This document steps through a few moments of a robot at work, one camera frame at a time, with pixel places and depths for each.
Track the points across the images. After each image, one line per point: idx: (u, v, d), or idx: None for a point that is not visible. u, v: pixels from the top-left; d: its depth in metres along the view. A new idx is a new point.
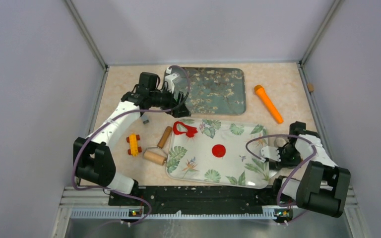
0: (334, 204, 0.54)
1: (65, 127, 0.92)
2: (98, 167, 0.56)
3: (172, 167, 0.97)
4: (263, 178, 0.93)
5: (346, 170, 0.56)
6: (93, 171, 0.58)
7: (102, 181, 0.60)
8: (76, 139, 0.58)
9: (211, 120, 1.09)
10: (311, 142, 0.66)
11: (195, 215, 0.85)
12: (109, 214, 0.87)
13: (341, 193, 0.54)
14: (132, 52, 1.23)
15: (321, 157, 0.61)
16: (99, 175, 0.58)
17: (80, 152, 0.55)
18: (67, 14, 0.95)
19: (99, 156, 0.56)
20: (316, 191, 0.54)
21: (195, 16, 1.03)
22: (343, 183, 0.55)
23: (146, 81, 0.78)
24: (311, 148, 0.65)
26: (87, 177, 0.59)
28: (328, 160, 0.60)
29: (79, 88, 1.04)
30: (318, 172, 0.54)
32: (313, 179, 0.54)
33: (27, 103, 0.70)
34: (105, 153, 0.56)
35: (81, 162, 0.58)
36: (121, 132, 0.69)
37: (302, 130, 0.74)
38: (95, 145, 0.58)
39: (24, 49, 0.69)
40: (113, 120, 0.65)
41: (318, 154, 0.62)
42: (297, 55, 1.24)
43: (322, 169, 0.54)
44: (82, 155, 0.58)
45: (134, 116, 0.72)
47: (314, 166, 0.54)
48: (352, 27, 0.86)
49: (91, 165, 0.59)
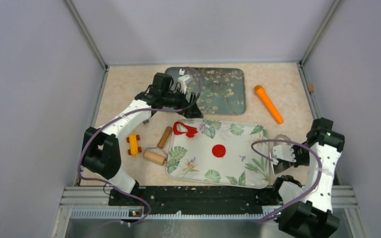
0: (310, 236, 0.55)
1: (66, 127, 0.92)
2: (104, 157, 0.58)
3: (173, 167, 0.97)
4: (263, 178, 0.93)
5: (337, 218, 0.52)
6: (98, 162, 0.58)
7: (107, 173, 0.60)
8: (88, 129, 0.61)
9: (211, 120, 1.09)
10: (321, 167, 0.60)
11: (195, 215, 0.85)
12: (109, 214, 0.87)
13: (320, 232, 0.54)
14: (132, 52, 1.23)
15: (317, 196, 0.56)
16: (105, 166, 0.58)
17: (91, 140, 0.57)
18: (67, 14, 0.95)
19: (107, 147, 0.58)
20: (296, 225, 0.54)
21: (195, 16, 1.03)
22: (325, 228, 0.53)
23: (160, 83, 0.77)
24: (316, 175, 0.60)
26: (92, 168, 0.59)
28: (325, 200, 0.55)
29: (79, 88, 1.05)
30: (302, 214, 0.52)
32: (295, 217, 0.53)
33: (27, 103, 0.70)
34: (113, 145, 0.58)
35: (89, 151, 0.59)
36: (130, 128, 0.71)
37: (325, 133, 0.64)
38: (104, 136, 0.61)
39: (24, 49, 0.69)
40: (125, 115, 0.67)
41: (317, 190, 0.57)
42: (297, 55, 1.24)
43: (308, 212, 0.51)
44: (91, 145, 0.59)
45: (145, 114, 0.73)
47: (301, 207, 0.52)
48: (352, 27, 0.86)
49: (97, 156, 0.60)
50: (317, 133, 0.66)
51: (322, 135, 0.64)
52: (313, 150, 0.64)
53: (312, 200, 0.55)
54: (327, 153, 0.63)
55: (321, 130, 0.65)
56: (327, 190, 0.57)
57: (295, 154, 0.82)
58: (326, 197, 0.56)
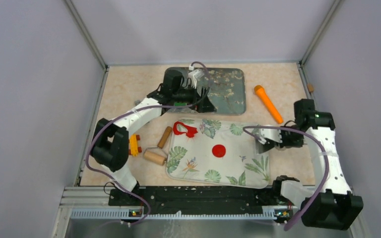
0: (338, 222, 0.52)
1: (65, 127, 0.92)
2: (113, 148, 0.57)
3: (173, 167, 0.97)
4: (263, 178, 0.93)
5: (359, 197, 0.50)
6: (106, 153, 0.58)
7: (113, 166, 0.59)
8: (100, 120, 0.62)
9: (211, 120, 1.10)
10: (325, 151, 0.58)
11: (195, 215, 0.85)
12: (109, 214, 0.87)
13: (349, 216, 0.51)
14: (132, 52, 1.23)
15: (332, 180, 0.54)
16: (112, 157, 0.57)
17: (102, 129, 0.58)
18: (67, 14, 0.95)
19: (117, 139, 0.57)
20: (324, 216, 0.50)
21: (195, 16, 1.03)
22: (353, 211, 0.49)
23: (170, 83, 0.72)
24: (323, 159, 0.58)
26: (99, 158, 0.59)
28: (341, 182, 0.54)
29: (79, 88, 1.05)
30: (328, 206, 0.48)
32: (321, 210, 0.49)
33: (27, 103, 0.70)
34: (123, 137, 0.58)
35: (98, 142, 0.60)
36: (140, 124, 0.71)
37: (314, 115, 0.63)
38: (115, 128, 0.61)
39: (24, 49, 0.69)
40: (137, 110, 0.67)
41: (330, 174, 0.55)
42: (297, 55, 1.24)
43: (333, 202, 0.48)
44: (101, 136, 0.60)
45: (155, 112, 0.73)
47: (324, 198, 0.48)
48: (352, 27, 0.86)
49: (106, 148, 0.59)
50: (306, 117, 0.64)
51: (312, 117, 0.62)
52: (309, 134, 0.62)
53: (330, 186, 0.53)
54: (325, 135, 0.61)
55: (309, 113, 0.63)
56: (338, 171, 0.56)
57: (283, 135, 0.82)
58: (340, 178, 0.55)
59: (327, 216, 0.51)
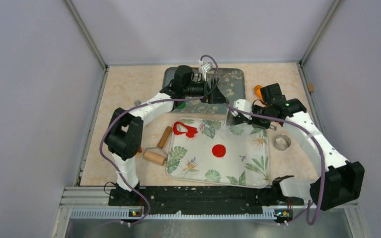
0: (351, 195, 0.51)
1: (65, 127, 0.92)
2: (128, 136, 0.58)
3: (173, 167, 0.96)
4: (263, 178, 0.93)
5: (358, 163, 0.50)
6: (120, 141, 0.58)
7: (127, 154, 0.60)
8: (117, 109, 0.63)
9: (211, 120, 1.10)
10: (310, 133, 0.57)
11: (195, 215, 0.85)
12: (109, 214, 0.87)
13: (357, 185, 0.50)
14: (132, 52, 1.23)
15: (329, 155, 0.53)
16: (126, 146, 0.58)
17: (118, 118, 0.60)
18: (67, 14, 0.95)
19: (132, 127, 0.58)
20: (336, 194, 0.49)
21: (195, 16, 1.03)
22: (359, 178, 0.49)
23: (180, 80, 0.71)
24: (311, 141, 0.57)
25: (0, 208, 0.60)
26: (113, 146, 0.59)
28: (337, 155, 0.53)
29: (79, 88, 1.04)
30: (337, 181, 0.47)
32: (334, 189, 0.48)
33: (27, 102, 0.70)
34: (139, 125, 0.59)
35: (113, 130, 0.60)
36: (153, 117, 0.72)
37: (284, 105, 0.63)
38: (131, 117, 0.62)
39: (24, 49, 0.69)
40: (151, 103, 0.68)
41: (324, 151, 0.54)
42: (297, 55, 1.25)
43: (339, 176, 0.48)
44: (117, 124, 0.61)
45: (167, 107, 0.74)
47: (331, 176, 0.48)
48: (352, 27, 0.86)
49: (119, 137, 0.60)
50: (279, 109, 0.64)
51: (284, 106, 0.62)
52: (288, 123, 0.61)
53: (330, 163, 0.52)
54: (302, 118, 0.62)
55: (280, 104, 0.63)
56: (330, 146, 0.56)
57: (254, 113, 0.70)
58: (334, 152, 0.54)
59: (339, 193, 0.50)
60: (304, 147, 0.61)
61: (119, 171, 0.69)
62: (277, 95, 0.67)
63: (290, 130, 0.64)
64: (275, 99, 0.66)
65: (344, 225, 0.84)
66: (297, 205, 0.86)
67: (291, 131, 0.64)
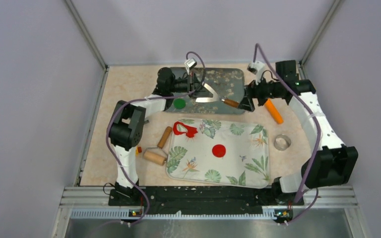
0: (340, 178, 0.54)
1: (65, 127, 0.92)
2: (133, 124, 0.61)
3: (173, 167, 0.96)
4: (263, 178, 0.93)
5: (353, 148, 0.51)
6: (123, 131, 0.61)
7: (131, 144, 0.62)
8: (118, 101, 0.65)
9: (211, 120, 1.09)
10: (312, 113, 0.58)
11: (195, 215, 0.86)
12: (109, 214, 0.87)
13: (348, 169, 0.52)
14: (132, 52, 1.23)
15: (326, 136, 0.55)
16: (130, 135, 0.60)
17: (121, 108, 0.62)
18: (67, 14, 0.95)
19: (137, 115, 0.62)
20: (324, 174, 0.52)
21: (195, 16, 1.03)
22: (351, 162, 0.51)
23: (162, 85, 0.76)
24: (312, 121, 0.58)
25: None
26: (118, 138, 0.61)
28: (334, 138, 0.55)
29: (79, 88, 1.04)
30: (327, 161, 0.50)
32: (323, 167, 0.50)
33: (27, 103, 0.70)
34: (142, 112, 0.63)
35: (116, 122, 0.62)
36: (148, 114, 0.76)
37: (293, 84, 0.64)
38: (132, 108, 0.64)
39: (24, 49, 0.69)
40: (148, 98, 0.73)
41: (323, 132, 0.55)
42: (297, 55, 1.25)
43: (330, 157, 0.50)
44: (120, 116, 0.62)
45: (160, 106, 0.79)
47: (323, 155, 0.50)
48: (352, 27, 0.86)
49: (123, 127, 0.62)
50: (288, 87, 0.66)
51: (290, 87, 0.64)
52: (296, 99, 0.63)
53: (326, 144, 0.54)
54: (308, 99, 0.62)
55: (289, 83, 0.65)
56: (330, 129, 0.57)
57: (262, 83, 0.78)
58: (333, 135, 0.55)
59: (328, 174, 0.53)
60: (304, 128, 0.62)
61: (120, 164, 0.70)
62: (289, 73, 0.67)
63: (295, 107, 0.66)
64: (287, 75, 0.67)
65: (344, 225, 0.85)
66: (297, 205, 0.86)
67: (296, 108, 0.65)
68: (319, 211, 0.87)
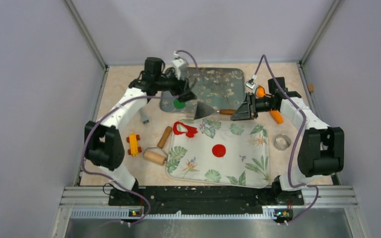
0: (335, 161, 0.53)
1: (65, 127, 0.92)
2: (109, 148, 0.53)
3: (173, 167, 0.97)
4: (263, 178, 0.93)
5: (339, 128, 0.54)
6: (102, 156, 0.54)
7: (114, 166, 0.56)
8: (87, 122, 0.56)
9: (211, 120, 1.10)
10: (298, 107, 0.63)
11: (195, 215, 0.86)
12: (110, 214, 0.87)
13: (339, 150, 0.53)
14: (131, 52, 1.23)
15: (312, 121, 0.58)
16: (109, 159, 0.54)
17: (90, 135, 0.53)
18: (67, 14, 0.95)
19: (109, 138, 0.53)
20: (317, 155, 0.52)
21: (195, 16, 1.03)
22: (339, 141, 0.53)
23: (151, 65, 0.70)
24: (299, 114, 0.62)
25: None
26: (97, 162, 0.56)
28: (320, 122, 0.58)
29: (79, 88, 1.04)
30: (315, 138, 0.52)
32: (313, 146, 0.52)
33: (27, 103, 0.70)
34: (115, 135, 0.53)
35: (92, 145, 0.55)
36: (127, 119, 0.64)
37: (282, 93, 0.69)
38: (104, 128, 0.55)
39: (24, 50, 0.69)
40: (122, 105, 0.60)
41: (309, 120, 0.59)
42: (297, 55, 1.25)
43: (318, 134, 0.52)
44: (93, 139, 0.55)
45: (141, 103, 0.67)
47: (311, 133, 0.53)
48: (353, 27, 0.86)
49: (100, 149, 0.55)
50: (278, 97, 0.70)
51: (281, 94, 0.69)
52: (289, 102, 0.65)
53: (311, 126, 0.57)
54: (295, 100, 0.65)
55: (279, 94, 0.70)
56: (315, 117, 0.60)
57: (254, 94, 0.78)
58: (318, 120, 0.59)
59: (323, 158, 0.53)
60: (295, 125, 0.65)
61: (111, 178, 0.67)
62: (282, 87, 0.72)
63: (285, 111, 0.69)
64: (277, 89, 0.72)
65: (344, 225, 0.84)
66: (297, 205, 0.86)
67: (285, 110, 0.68)
68: (319, 212, 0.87)
